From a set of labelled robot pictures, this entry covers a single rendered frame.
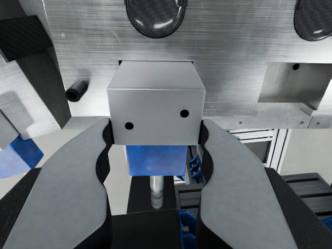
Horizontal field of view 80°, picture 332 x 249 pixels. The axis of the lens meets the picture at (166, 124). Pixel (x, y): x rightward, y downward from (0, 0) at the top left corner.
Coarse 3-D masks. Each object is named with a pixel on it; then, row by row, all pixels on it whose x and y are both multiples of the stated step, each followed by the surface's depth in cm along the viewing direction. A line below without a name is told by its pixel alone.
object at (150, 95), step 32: (128, 64) 13; (160, 64) 14; (192, 64) 14; (128, 96) 10; (160, 96) 10; (192, 96) 10; (128, 128) 11; (160, 128) 11; (192, 128) 11; (128, 160) 14; (160, 160) 14; (160, 192) 18
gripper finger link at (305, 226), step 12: (276, 180) 7; (276, 192) 7; (288, 192) 7; (288, 204) 7; (300, 204) 7; (288, 216) 6; (300, 216) 6; (312, 216) 6; (300, 228) 6; (312, 228) 6; (324, 228) 6; (300, 240) 6; (312, 240) 6; (324, 240) 6
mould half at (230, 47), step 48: (48, 0) 12; (96, 0) 12; (192, 0) 12; (240, 0) 12; (288, 0) 13; (96, 48) 14; (144, 48) 14; (192, 48) 14; (240, 48) 14; (288, 48) 14; (96, 96) 15; (240, 96) 16
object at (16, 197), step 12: (36, 168) 8; (24, 180) 7; (12, 192) 7; (24, 192) 7; (0, 204) 6; (12, 204) 6; (0, 216) 6; (12, 216) 6; (0, 228) 6; (0, 240) 5
